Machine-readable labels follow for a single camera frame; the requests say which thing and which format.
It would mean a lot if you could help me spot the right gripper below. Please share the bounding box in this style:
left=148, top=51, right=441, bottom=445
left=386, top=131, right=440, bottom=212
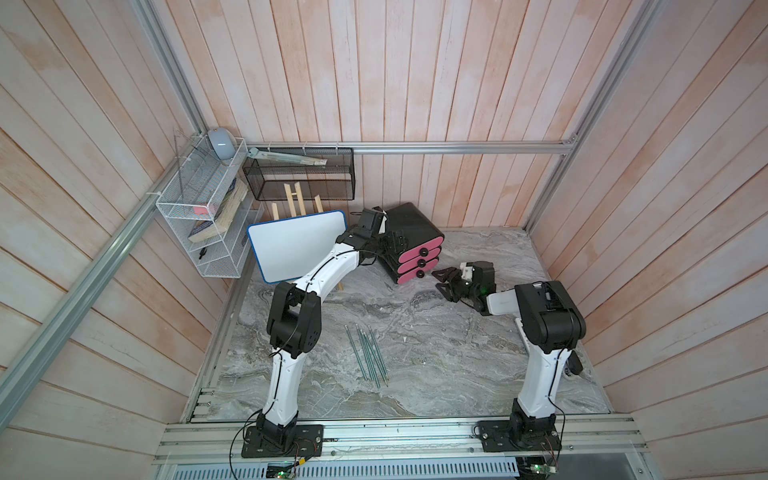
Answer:
left=431, top=267, right=479, bottom=302

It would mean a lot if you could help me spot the black drawer cabinet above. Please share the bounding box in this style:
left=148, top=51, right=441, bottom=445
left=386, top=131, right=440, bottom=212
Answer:
left=381, top=203, right=445, bottom=285

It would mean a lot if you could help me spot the pink bottom drawer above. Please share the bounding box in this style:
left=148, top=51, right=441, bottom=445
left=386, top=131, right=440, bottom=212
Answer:
left=396, top=257, right=439, bottom=285

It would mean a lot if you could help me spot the green pencil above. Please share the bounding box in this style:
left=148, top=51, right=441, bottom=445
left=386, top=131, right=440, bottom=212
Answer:
left=368, top=328, right=389, bottom=384
left=359, top=331, right=382, bottom=386
left=363, top=333, right=387, bottom=382
left=355, top=325, right=379, bottom=388
left=345, top=325, right=368, bottom=380

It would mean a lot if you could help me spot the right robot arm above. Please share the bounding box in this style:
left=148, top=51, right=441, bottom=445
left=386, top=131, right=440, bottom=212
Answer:
left=432, top=261, right=586, bottom=420

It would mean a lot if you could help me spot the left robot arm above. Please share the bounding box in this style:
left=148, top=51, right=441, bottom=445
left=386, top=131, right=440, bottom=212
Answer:
left=258, top=210, right=386, bottom=429

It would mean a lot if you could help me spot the white calculator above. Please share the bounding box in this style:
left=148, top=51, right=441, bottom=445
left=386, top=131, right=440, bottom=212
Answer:
left=515, top=317, right=531, bottom=356

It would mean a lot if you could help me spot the grey stapler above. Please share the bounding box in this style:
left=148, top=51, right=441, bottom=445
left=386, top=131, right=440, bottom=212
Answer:
left=564, top=351, right=584, bottom=376

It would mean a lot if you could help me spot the book on shelf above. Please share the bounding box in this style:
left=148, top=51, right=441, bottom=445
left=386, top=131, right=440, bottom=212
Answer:
left=188, top=177, right=249, bottom=243

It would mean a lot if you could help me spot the green white ruler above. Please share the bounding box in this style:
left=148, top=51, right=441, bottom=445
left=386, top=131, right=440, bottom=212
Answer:
left=248, top=147, right=327, bottom=166

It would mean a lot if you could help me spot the grey round speaker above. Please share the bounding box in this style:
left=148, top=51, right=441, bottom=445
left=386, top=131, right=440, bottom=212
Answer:
left=208, top=128, right=237, bottom=162

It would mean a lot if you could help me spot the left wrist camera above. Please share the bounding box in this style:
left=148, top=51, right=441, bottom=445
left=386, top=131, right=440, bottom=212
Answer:
left=355, top=207, right=386, bottom=238

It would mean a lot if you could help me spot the white board blue frame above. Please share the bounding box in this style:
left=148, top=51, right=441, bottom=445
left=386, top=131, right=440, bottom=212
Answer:
left=247, top=210, right=347, bottom=284

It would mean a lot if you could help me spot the black mesh wall basket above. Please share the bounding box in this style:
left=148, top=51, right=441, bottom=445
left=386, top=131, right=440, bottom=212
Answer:
left=243, top=146, right=357, bottom=201

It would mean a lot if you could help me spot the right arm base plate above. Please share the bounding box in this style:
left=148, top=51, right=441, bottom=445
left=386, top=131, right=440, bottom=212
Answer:
left=475, top=420, right=562, bottom=453

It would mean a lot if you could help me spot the white wire wall shelf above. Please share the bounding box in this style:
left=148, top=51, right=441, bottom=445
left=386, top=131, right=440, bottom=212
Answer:
left=156, top=135, right=264, bottom=279

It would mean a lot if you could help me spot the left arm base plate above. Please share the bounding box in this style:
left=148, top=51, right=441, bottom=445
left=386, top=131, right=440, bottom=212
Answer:
left=241, top=422, right=324, bottom=459

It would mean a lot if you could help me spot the aluminium mounting rail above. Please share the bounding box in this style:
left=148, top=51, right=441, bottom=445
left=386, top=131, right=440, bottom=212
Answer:
left=148, top=414, right=662, bottom=479

